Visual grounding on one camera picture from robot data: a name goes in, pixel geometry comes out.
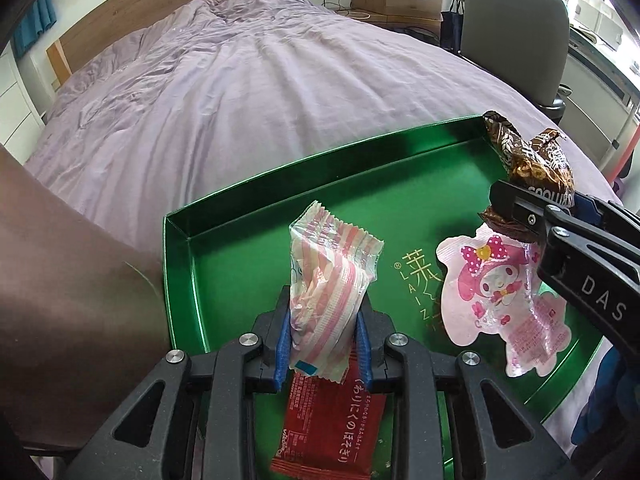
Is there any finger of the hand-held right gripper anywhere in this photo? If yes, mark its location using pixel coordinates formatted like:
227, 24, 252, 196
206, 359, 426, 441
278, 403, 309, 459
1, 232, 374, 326
572, 191, 640, 256
487, 180, 640, 281

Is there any grey office chair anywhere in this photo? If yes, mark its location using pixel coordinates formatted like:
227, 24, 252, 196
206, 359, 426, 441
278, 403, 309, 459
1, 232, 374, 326
459, 0, 572, 121

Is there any blue and purple bag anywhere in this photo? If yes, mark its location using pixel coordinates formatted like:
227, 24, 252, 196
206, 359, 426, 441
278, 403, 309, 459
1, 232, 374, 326
571, 345, 628, 447

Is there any dark hanging bag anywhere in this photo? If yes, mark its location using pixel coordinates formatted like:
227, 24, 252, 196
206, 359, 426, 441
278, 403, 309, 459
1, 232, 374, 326
440, 0, 467, 51

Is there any wooden headboard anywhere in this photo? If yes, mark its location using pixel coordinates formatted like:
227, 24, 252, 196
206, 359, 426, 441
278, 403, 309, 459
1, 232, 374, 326
46, 0, 288, 86

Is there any white wardrobe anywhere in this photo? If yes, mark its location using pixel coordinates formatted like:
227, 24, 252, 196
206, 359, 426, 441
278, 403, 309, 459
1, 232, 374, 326
0, 40, 48, 146

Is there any teal curtain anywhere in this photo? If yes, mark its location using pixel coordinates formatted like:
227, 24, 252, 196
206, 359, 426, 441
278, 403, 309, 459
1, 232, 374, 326
11, 0, 57, 59

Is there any pink cartoon-shaped snack packet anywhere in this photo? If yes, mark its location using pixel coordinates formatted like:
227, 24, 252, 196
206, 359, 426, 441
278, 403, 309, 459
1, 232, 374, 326
436, 224, 576, 378

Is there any pink striped snack packet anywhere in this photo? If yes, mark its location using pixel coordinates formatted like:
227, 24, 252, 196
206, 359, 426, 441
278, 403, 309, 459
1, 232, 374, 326
289, 200, 385, 383

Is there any green shallow box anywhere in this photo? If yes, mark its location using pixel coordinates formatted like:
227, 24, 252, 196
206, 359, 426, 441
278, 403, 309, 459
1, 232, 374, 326
162, 115, 608, 480

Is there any white desk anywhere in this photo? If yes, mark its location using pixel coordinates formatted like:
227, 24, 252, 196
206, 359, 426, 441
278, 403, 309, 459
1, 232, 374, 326
562, 0, 640, 126

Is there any brown snack packet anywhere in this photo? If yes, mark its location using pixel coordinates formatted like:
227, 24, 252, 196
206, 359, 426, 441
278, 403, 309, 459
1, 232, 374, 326
479, 110, 576, 236

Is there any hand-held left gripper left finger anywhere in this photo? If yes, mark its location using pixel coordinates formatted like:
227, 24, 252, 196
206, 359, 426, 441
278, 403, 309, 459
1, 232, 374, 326
62, 286, 296, 480

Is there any purple blanket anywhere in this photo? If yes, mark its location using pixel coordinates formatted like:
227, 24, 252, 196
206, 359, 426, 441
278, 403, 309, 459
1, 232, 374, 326
22, 0, 626, 461

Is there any dark red snack packet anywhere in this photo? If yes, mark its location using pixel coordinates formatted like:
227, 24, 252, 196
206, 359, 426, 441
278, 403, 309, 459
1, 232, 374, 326
270, 345, 388, 480

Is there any pink curved tube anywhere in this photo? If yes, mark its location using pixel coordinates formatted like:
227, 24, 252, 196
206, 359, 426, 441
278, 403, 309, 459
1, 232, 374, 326
607, 105, 640, 181

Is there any thin cable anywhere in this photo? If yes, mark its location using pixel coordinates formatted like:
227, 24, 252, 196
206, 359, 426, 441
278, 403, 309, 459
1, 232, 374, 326
322, 0, 371, 18

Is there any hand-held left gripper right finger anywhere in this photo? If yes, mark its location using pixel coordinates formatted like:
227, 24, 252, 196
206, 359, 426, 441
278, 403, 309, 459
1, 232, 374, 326
352, 295, 583, 480

